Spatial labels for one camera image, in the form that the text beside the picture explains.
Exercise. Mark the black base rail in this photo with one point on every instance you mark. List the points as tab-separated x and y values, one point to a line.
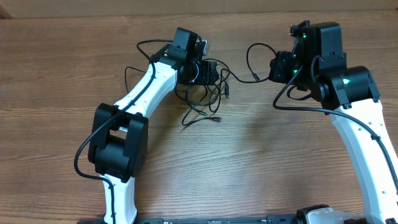
269	219

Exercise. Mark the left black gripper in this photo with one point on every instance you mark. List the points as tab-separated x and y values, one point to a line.
209	73

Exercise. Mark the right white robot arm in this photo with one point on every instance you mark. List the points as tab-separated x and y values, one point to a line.
350	97

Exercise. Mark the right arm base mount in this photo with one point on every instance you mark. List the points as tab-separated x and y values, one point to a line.
324	214

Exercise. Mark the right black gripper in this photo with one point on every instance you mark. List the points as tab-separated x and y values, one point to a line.
276	74

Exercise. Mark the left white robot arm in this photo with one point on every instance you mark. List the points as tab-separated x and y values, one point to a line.
119	138

